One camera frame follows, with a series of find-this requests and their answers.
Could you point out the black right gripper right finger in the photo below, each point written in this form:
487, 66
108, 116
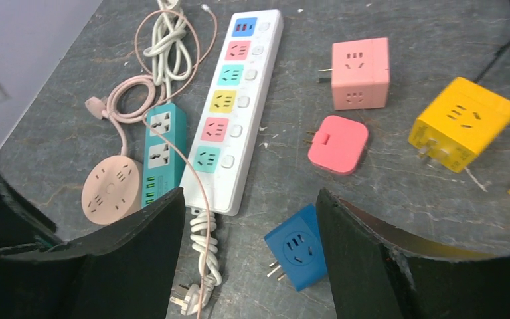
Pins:
378, 270

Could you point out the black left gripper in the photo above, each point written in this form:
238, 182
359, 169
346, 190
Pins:
22, 226

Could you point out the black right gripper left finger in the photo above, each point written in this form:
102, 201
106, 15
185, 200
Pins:
124, 270

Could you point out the round pink socket hub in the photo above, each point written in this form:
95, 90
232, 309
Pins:
112, 190

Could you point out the dark blue cube socket adapter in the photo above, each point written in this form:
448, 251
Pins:
297, 248

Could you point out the white long power strip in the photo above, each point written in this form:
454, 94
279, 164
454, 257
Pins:
222, 148

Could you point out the pink plug adapter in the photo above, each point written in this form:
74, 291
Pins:
337, 145

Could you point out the teal power strip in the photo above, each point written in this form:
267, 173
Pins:
163, 167

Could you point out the yellow cube socket adapter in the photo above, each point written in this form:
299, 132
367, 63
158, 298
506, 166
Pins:
459, 124

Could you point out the pink cube socket adapter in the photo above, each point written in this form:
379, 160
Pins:
360, 74

